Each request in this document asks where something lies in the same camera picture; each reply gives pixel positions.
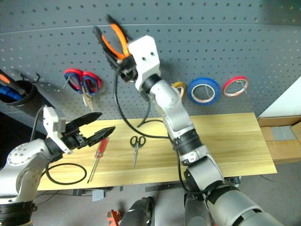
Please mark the grey perforated pegboard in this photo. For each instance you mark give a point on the grey perforated pegboard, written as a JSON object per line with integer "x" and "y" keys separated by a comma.
{"x": 211, "y": 47}

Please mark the orange black object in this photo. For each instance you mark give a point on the orange black object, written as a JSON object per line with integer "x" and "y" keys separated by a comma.
{"x": 113, "y": 217}

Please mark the small black scissors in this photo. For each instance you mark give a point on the small black scissors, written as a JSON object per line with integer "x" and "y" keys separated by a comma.
{"x": 136, "y": 153}

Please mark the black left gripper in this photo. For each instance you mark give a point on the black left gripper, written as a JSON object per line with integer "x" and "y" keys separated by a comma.
{"x": 74, "y": 140}

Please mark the black metal pegboard hook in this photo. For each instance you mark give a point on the black metal pegboard hook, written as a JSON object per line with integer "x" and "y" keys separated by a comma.
{"x": 22, "y": 76}
{"x": 38, "y": 77}

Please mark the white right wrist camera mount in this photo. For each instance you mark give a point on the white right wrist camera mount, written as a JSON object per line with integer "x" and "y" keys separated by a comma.
{"x": 145, "y": 54}

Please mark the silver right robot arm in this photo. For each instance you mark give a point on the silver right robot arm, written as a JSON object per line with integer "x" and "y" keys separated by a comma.
{"x": 174, "y": 110}

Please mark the grey table bracket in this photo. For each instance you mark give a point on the grey table bracket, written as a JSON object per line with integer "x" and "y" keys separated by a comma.
{"x": 97, "y": 195}

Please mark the orange black pliers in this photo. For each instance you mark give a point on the orange black pliers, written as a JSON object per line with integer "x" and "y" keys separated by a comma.
{"x": 121, "y": 40}

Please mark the blue tape roll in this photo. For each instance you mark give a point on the blue tape roll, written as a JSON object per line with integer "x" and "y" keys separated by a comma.
{"x": 203, "y": 80}

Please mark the black round tool cup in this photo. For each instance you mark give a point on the black round tool cup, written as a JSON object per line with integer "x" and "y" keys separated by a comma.
{"x": 28, "y": 96}

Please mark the dark metal table rail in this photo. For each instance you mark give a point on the dark metal table rail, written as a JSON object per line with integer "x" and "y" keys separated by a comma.
{"x": 164, "y": 186}

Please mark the black rounded shape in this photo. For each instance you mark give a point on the black rounded shape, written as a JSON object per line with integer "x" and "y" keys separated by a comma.
{"x": 138, "y": 212}

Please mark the red tape roll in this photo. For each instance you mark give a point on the red tape roll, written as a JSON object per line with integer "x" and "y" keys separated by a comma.
{"x": 235, "y": 78}

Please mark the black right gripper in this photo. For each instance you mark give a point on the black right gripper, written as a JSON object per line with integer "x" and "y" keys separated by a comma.
{"x": 128, "y": 69}

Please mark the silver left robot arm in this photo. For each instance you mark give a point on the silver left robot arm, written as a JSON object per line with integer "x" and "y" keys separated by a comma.
{"x": 23, "y": 160}

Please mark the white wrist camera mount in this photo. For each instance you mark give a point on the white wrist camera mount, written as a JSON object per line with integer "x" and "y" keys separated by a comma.
{"x": 145, "y": 54}
{"x": 50, "y": 122}

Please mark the dark grey rounded shape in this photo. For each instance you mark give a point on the dark grey rounded shape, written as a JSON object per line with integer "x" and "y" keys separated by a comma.
{"x": 196, "y": 212}

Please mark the yellow tape roll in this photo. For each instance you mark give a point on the yellow tape roll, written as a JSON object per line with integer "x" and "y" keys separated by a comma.
{"x": 178, "y": 84}

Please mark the silver metal pegboard hook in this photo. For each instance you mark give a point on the silver metal pegboard hook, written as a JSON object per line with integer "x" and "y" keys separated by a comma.
{"x": 206, "y": 91}
{"x": 66, "y": 83}
{"x": 243, "y": 87}

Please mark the brown cardboard box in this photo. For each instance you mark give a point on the brown cardboard box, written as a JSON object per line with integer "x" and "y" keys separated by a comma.
{"x": 282, "y": 150}

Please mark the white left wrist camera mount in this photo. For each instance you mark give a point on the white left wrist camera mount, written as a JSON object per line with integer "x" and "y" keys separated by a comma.
{"x": 50, "y": 122}

